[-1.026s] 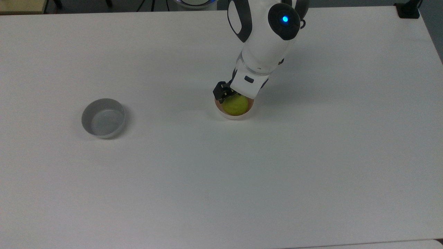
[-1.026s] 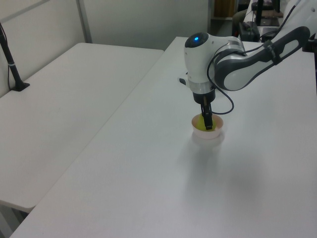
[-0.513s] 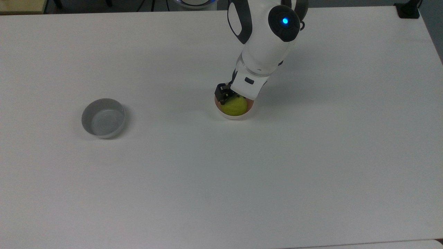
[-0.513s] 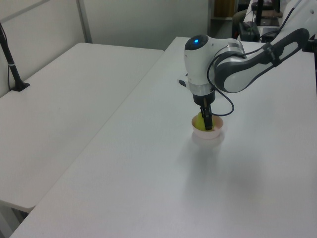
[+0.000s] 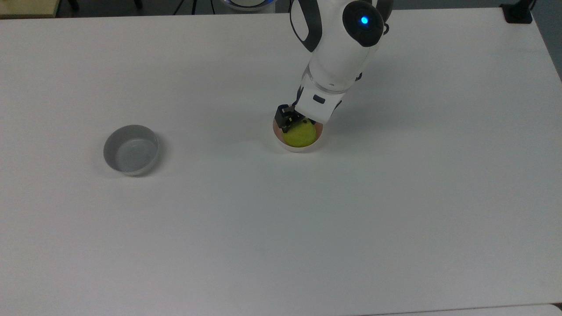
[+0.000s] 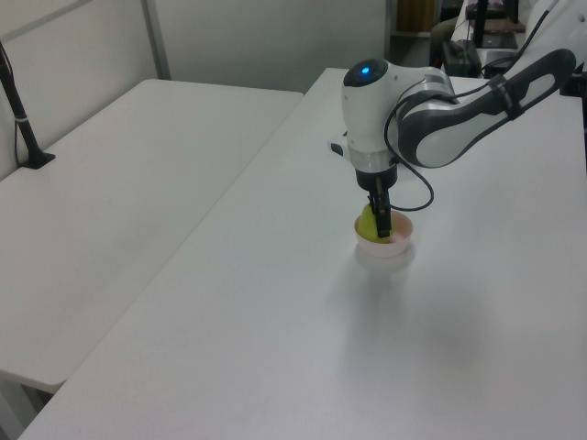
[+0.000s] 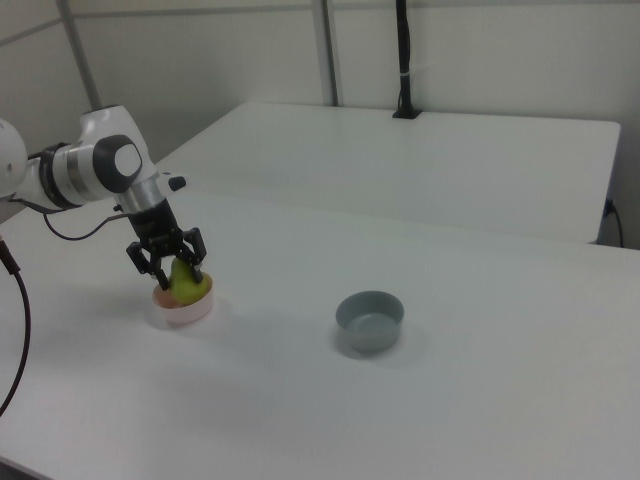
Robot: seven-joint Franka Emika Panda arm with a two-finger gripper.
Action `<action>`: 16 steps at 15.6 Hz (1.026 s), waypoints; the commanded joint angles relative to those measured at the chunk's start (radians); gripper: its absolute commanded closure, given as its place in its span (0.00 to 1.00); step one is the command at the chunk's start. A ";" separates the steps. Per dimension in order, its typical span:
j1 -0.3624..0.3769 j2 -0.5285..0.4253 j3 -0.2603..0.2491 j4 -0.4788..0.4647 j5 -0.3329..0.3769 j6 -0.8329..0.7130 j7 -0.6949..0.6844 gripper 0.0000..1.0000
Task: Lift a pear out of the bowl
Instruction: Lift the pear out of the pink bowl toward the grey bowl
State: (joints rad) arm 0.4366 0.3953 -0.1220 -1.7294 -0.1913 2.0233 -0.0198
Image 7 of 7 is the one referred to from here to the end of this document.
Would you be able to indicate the grey partition post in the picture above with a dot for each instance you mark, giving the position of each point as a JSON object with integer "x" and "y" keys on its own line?
{"x": 80, "y": 55}
{"x": 332, "y": 50}

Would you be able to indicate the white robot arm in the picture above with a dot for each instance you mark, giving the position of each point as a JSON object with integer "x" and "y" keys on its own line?
{"x": 95, "y": 165}

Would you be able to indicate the black pole with clamp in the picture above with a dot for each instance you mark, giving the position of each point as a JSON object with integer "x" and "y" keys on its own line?
{"x": 404, "y": 75}

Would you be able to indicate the grey bowl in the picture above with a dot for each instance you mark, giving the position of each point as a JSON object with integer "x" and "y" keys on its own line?
{"x": 370, "y": 332}

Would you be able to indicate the green pear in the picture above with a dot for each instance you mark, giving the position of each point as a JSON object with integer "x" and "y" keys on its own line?
{"x": 186, "y": 290}

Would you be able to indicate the pink bowl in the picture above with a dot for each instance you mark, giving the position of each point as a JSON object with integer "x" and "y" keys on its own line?
{"x": 187, "y": 315}

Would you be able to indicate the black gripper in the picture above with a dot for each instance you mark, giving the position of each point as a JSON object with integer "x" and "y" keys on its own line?
{"x": 157, "y": 230}

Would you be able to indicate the white adjoining table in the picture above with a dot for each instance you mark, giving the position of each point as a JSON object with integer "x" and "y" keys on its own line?
{"x": 400, "y": 165}

